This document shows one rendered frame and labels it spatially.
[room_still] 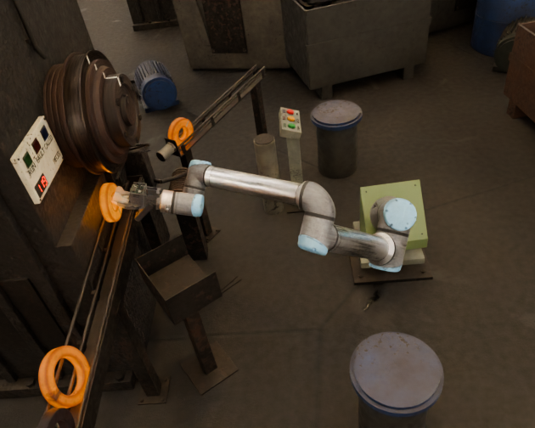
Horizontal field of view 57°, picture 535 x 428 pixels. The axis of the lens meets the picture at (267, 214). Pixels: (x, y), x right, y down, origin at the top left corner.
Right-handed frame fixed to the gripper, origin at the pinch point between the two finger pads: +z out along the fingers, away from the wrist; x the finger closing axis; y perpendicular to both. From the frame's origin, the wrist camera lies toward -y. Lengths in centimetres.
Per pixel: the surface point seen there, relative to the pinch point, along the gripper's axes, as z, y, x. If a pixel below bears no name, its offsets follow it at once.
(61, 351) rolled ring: 0, -10, 64
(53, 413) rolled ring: -4, -9, 84
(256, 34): -59, -32, -281
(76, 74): 11.8, 46.5, -10.1
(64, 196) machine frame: 13.9, 6.3, 9.4
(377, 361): -105, -13, 55
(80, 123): 8.3, 34.2, 1.9
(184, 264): -32.6, -15.3, 16.6
